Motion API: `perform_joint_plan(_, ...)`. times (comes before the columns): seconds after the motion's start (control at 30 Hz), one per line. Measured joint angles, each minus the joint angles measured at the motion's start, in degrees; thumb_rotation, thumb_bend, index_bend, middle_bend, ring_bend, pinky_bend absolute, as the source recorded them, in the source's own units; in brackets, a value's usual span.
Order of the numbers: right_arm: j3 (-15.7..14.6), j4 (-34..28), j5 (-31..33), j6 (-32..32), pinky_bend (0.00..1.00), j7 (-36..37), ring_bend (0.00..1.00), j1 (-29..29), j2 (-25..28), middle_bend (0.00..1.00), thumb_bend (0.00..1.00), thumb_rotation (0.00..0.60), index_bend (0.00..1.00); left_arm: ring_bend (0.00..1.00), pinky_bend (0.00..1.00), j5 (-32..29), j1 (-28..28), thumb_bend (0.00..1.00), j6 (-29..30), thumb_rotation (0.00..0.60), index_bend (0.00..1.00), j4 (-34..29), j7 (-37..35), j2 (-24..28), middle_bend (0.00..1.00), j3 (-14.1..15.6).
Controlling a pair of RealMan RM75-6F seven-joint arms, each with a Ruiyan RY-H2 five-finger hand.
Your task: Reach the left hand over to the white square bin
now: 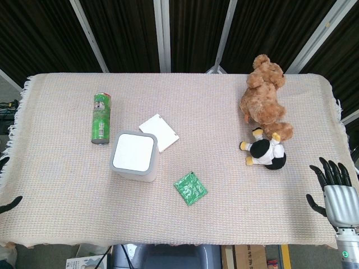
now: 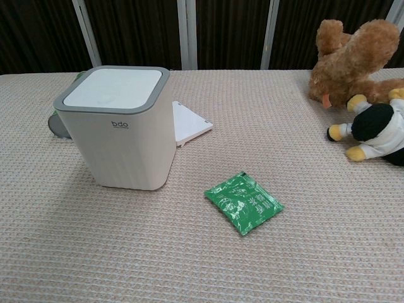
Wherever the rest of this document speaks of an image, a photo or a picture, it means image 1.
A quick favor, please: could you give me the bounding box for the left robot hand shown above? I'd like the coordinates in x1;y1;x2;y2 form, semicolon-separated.
0;156;24;215

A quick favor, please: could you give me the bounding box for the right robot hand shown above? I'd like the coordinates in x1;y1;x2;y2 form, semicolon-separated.
306;157;359;232

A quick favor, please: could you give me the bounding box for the grey plastic chair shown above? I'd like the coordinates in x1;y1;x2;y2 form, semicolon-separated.
112;243;222;269

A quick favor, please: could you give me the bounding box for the green snack packet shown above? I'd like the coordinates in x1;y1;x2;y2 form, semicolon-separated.
173;171;209;207

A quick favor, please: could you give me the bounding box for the black white penguin plush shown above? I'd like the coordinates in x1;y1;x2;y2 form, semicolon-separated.
239;127;287;171

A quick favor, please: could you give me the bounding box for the brown teddy bear plush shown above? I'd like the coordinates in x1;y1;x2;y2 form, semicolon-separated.
239;54;294;141

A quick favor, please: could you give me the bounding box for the white grey square box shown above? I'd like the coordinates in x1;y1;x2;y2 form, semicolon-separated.
109;132;157;183

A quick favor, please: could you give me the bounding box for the beige woven tablecloth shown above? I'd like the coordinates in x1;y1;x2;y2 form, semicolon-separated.
0;72;355;249

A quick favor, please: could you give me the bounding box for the white flat square box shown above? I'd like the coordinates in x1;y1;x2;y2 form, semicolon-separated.
139;113;180;153

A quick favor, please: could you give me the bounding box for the white printed book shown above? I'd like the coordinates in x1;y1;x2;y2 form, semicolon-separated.
66;253;109;269

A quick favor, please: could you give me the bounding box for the brown cardboard box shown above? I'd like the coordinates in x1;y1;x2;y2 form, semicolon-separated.
221;244;267;269

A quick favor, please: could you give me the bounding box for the green cylindrical chip can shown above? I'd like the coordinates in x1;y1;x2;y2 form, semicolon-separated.
90;92;112;145

